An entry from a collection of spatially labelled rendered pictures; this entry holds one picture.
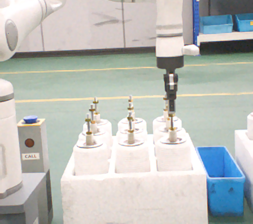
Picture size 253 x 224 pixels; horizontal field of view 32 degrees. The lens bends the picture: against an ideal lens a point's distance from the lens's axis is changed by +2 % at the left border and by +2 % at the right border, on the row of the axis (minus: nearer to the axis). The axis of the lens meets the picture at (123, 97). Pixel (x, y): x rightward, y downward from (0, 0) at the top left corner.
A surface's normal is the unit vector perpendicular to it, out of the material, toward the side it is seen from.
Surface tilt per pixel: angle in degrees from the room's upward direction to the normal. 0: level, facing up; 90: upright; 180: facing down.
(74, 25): 90
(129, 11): 90
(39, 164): 90
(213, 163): 88
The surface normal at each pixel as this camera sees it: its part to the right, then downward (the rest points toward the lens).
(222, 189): -0.04, 0.23
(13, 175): 0.86, 0.06
